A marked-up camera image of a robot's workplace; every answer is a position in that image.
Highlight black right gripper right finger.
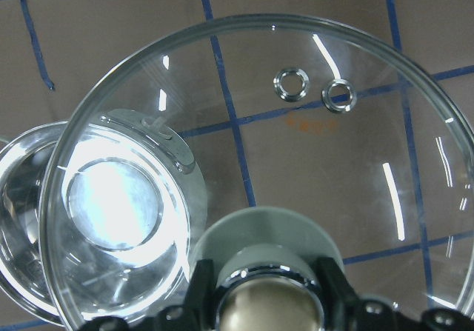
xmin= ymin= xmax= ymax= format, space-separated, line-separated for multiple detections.
xmin=316 ymin=257 xmax=470 ymax=330

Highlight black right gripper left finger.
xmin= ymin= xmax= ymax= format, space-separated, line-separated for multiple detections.
xmin=80 ymin=259 xmax=214 ymax=331

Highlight glass pot lid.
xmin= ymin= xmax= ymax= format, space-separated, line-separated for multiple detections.
xmin=41 ymin=14 xmax=473 ymax=330

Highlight pale green cooking pot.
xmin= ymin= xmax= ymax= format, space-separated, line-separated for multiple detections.
xmin=1 ymin=110 xmax=207 ymax=330

